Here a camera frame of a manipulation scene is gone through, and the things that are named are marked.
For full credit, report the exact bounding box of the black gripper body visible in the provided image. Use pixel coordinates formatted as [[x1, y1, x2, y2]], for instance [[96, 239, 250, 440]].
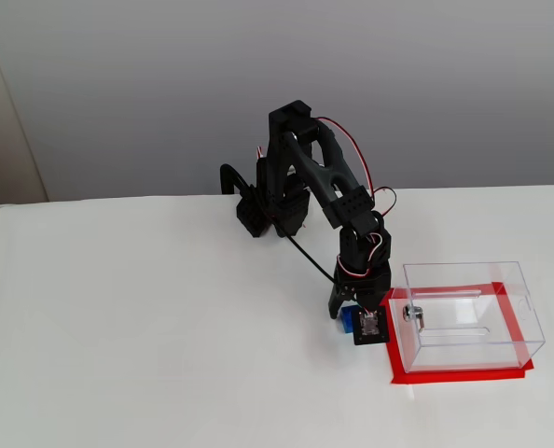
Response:
[[333, 259, 394, 310]]

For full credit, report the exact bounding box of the black camera cable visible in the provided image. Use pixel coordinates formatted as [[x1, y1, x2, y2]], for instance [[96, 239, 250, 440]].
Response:
[[257, 200, 348, 293]]

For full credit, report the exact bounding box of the black table clamp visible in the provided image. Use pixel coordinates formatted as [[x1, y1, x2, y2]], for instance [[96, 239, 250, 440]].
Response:
[[219, 162, 251, 197]]

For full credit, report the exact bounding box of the blue lego brick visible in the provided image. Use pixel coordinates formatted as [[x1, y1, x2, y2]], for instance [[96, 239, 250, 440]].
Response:
[[340, 305, 358, 336]]

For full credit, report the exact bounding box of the silver lock cylinder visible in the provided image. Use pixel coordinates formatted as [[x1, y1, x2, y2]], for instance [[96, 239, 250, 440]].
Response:
[[401, 305, 428, 333]]

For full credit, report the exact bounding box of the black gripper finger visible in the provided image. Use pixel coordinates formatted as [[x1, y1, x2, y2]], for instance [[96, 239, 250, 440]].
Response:
[[325, 281, 355, 321]]

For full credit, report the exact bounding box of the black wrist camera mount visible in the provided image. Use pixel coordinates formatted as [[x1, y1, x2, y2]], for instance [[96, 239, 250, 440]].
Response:
[[353, 305, 390, 347]]

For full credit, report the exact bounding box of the transparent plastic box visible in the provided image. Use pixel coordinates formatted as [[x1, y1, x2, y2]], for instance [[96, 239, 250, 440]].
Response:
[[401, 260, 547, 374]]

